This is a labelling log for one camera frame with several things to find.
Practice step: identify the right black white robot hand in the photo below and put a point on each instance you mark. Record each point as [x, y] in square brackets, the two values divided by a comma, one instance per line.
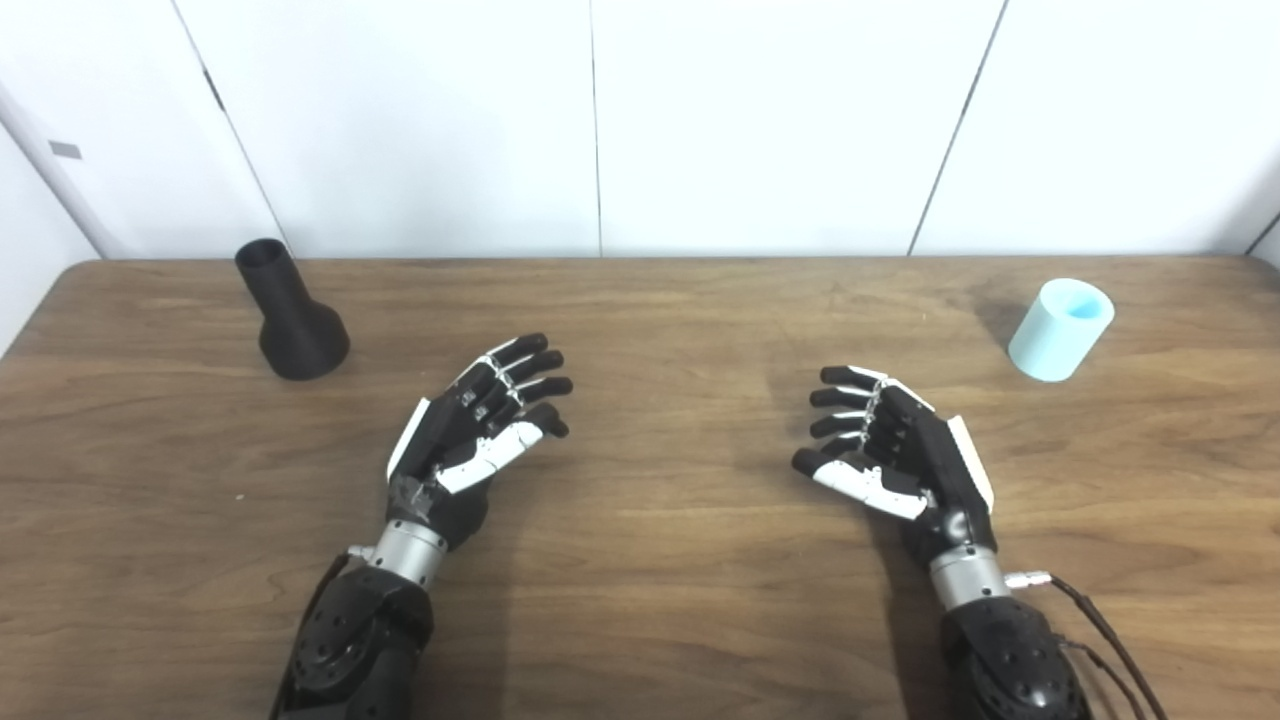
[925, 455]

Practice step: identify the black wall panel hinge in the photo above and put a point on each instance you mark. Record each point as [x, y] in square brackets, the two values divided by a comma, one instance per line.
[214, 90]

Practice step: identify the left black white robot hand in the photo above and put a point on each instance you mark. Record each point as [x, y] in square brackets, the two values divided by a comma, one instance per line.
[440, 440]

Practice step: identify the black nozzle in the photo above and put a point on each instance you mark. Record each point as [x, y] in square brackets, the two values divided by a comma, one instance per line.
[295, 335]

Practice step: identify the grey wall label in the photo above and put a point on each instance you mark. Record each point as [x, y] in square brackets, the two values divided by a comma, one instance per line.
[65, 150]

